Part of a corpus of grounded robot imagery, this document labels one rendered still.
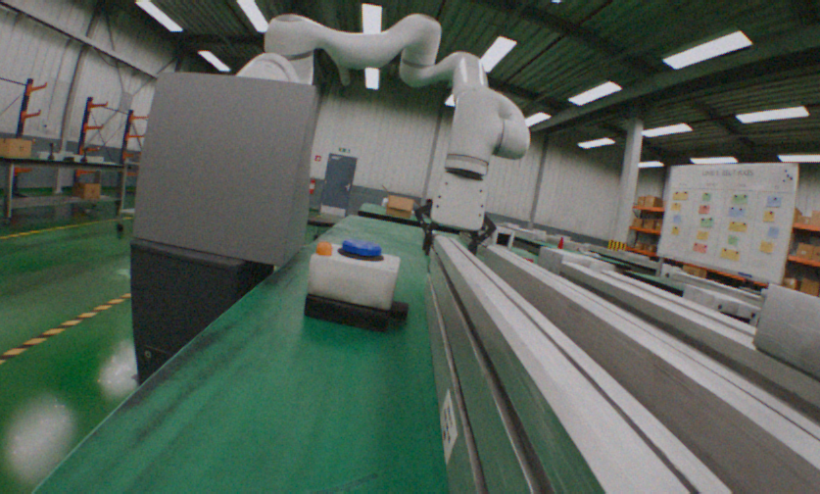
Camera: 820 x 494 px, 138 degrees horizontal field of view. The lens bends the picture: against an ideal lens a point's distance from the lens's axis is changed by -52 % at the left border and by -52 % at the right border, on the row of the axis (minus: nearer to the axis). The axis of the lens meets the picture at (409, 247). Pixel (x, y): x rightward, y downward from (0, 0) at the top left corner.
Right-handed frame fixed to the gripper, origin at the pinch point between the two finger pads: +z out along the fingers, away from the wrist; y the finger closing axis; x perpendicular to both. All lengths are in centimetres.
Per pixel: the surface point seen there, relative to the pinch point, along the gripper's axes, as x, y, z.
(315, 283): 35.4, 16.1, 0.6
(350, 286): 35.4, 13.0, 0.2
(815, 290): -288, -932, -43
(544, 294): 40.3, -2.2, -3.4
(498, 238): -75, -31, -1
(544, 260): 13.1, -14.0, -3.5
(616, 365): 51, -2, -3
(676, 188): -215, -263, -87
